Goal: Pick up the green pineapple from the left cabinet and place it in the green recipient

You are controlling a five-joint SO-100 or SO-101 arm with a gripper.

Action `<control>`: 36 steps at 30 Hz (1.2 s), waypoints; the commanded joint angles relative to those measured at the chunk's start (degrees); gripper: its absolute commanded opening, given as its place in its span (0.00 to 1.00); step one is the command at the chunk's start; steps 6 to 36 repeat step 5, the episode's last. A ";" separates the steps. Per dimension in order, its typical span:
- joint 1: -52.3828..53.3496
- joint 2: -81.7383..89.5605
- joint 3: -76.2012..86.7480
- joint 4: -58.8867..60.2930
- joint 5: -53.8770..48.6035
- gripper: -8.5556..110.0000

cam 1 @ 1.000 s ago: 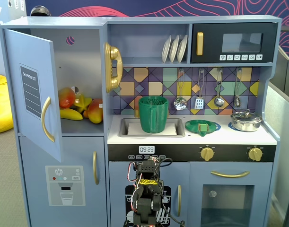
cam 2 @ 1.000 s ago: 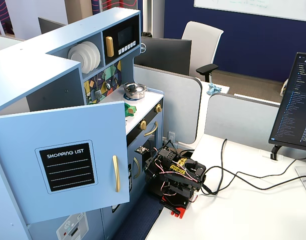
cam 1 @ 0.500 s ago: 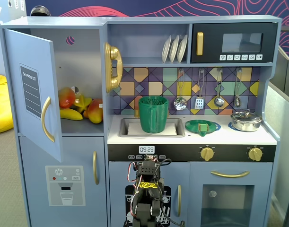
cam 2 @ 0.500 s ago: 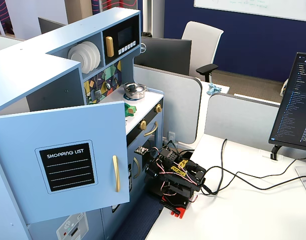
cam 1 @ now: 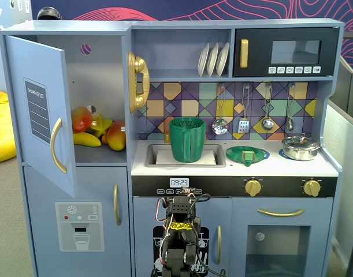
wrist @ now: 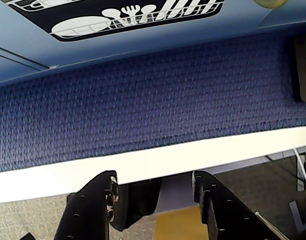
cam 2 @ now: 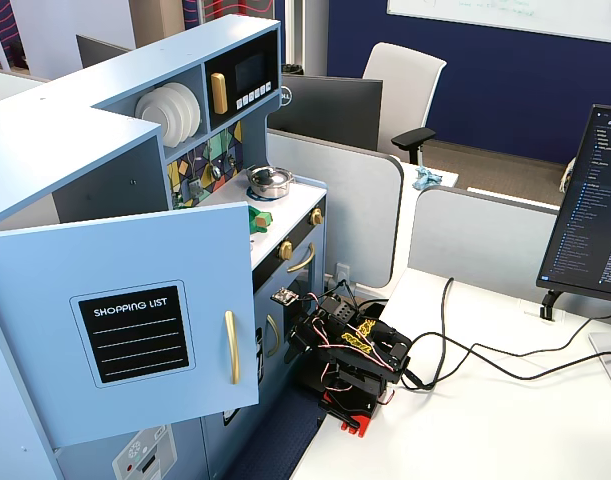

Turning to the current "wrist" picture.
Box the gray angle bracket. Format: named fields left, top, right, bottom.
left=289, top=201, right=306, bottom=233

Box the brown cardboard box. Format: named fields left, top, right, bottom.
left=152, top=204, right=211, bottom=240

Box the white cable bundle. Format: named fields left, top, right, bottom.
left=291, top=147, right=306, bottom=193

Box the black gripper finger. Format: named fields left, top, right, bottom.
left=192, top=170, right=281, bottom=240
left=55, top=170, right=120, bottom=240

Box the silver metal rod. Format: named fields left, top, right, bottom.
left=254, top=211, right=291, bottom=240

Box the blue dishwasher door with print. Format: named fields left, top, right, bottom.
left=0, top=0, right=271, bottom=70

